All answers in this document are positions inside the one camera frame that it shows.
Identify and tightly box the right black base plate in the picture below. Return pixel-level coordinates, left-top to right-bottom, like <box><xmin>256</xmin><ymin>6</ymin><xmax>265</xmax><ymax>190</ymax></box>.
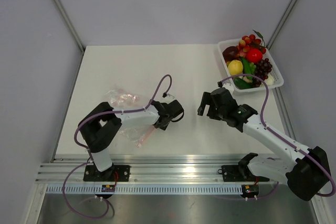
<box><xmin>217</xmin><ymin>165</ymin><xmax>270</xmax><ymax>183</ymax></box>

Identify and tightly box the purple grape bunch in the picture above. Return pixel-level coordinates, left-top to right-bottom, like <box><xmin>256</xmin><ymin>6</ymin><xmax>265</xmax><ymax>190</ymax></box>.
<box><xmin>254</xmin><ymin>58</ymin><xmax>272</xmax><ymax>80</ymax></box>

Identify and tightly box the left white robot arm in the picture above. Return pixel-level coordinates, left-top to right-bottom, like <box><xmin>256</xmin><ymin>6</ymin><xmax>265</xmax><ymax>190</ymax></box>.
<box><xmin>75</xmin><ymin>100</ymin><xmax>184</xmax><ymax>182</ymax></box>

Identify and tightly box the clear zip top bag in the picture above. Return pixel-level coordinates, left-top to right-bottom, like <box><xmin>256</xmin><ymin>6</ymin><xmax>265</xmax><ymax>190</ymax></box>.
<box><xmin>101</xmin><ymin>85</ymin><xmax>155</xmax><ymax>148</ymax></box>

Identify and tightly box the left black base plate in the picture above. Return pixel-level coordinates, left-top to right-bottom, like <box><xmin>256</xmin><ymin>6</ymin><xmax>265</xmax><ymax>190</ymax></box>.
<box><xmin>83</xmin><ymin>165</ymin><xmax>130</xmax><ymax>182</ymax></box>

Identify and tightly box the dark red apple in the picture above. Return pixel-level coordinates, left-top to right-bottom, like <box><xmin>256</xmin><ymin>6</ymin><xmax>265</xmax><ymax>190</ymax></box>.
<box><xmin>222</xmin><ymin>46</ymin><xmax>239</xmax><ymax>61</ymax></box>

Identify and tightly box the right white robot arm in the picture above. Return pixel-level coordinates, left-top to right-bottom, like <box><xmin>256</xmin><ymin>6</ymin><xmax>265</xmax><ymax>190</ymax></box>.
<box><xmin>197</xmin><ymin>88</ymin><xmax>332</xmax><ymax>201</ymax></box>

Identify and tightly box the yellow lemon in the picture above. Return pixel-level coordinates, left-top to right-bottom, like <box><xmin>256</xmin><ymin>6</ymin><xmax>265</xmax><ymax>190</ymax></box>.
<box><xmin>227</xmin><ymin>60</ymin><xmax>244</xmax><ymax>76</ymax></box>

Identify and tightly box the right small circuit board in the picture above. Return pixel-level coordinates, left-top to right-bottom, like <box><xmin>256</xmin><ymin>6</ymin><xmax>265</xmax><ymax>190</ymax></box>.
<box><xmin>242</xmin><ymin>185</ymin><xmax>259</xmax><ymax>197</ymax></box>

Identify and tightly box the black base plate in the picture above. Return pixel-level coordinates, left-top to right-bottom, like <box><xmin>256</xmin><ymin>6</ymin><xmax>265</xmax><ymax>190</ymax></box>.
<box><xmin>217</xmin><ymin>165</ymin><xmax>270</xmax><ymax>183</ymax></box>
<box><xmin>83</xmin><ymin>165</ymin><xmax>130</xmax><ymax>182</ymax></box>

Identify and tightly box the white garlic bulb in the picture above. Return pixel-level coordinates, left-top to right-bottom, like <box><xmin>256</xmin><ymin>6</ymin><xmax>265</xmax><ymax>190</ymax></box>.
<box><xmin>243</xmin><ymin>76</ymin><xmax>253</xmax><ymax>83</ymax></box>

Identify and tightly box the small circuit board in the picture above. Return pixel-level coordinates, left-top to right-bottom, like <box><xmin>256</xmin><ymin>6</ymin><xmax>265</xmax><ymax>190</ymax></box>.
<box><xmin>101</xmin><ymin>185</ymin><xmax>115</xmax><ymax>192</ymax></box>
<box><xmin>242</xmin><ymin>185</ymin><xmax>259</xmax><ymax>197</ymax></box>

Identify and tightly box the green cucumber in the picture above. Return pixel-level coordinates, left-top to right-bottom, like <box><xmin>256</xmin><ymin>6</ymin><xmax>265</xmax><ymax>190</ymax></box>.
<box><xmin>234</xmin><ymin>77</ymin><xmax>254</xmax><ymax>90</ymax></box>

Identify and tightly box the right aluminium frame post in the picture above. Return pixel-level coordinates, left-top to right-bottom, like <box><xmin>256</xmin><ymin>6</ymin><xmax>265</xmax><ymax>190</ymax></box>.
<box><xmin>267</xmin><ymin>0</ymin><xmax>299</xmax><ymax>49</ymax></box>

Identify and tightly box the strawberry bunch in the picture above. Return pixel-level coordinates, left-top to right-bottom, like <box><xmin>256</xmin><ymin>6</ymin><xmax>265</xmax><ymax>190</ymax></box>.
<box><xmin>236</xmin><ymin>33</ymin><xmax>267</xmax><ymax>54</ymax></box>

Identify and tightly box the white plastic basket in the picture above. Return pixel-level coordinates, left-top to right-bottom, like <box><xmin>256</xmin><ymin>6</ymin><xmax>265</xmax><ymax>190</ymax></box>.
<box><xmin>217</xmin><ymin>38</ymin><xmax>284</xmax><ymax>94</ymax></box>

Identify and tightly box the green pepper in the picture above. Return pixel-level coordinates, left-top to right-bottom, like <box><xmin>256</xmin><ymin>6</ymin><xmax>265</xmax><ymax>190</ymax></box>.
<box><xmin>240</xmin><ymin>57</ymin><xmax>253</xmax><ymax>74</ymax></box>

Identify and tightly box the left aluminium frame post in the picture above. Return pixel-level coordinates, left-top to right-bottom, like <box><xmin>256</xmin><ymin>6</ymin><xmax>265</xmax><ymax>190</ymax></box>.
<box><xmin>51</xmin><ymin>0</ymin><xmax>86</xmax><ymax>55</ymax></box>

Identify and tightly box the aluminium mounting rail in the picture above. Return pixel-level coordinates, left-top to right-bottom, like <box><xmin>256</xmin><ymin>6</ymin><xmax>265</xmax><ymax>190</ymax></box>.
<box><xmin>35</xmin><ymin>154</ymin><xmax>321</xmax><ymax>183</ymax></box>

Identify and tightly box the left small circuit board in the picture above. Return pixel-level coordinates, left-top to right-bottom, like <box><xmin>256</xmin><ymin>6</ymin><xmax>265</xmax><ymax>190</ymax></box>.
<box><xmin>101</xmin><ymin>185</ymin><xmax>115</xmax><ymax>192</ymax></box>

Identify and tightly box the aluminium frame post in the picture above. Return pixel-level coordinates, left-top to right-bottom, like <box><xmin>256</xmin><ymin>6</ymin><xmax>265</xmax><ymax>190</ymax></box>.
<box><xmin>267</xmin><ymin>0</ymin><xmax>299</xmax><ymax>49</ymax></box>
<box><xmin>51</xmin><ymin>0</ymin><xmax>86</xmax><ymax>55</ymax></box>

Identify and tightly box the white slotted cable duct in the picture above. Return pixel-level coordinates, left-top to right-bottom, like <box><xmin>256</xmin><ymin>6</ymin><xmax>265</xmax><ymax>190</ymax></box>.
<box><xmin>46</xmin><ymin>184</ymin><xmax>243</xmax><ymax>195</ymax></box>

